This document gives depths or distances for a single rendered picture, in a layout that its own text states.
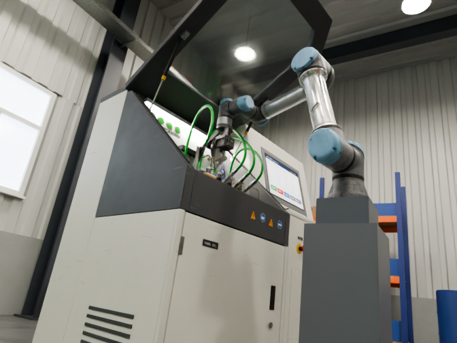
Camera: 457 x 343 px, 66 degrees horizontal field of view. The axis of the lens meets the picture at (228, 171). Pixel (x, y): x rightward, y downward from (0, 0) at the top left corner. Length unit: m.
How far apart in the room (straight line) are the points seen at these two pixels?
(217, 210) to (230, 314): 0.39
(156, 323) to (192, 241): 0.28
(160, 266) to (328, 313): 0.56
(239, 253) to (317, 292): 0.38
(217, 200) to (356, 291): 0.58
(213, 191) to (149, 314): 0.48
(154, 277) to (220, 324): 0.32
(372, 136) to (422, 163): 1.23
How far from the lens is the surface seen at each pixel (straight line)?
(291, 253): 1.77
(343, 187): 1.32
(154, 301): 1.23
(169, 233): 1.23
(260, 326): 1.59
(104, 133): 1.94
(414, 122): 8.79
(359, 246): 1.21
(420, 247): 7.88
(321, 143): 1.27
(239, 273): 1.45
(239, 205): 1.46
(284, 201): 2.23
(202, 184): 1.31
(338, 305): 1.20
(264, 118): 1.78
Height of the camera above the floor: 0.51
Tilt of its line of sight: 20 degrees up
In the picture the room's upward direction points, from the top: 7 degrees clockwise
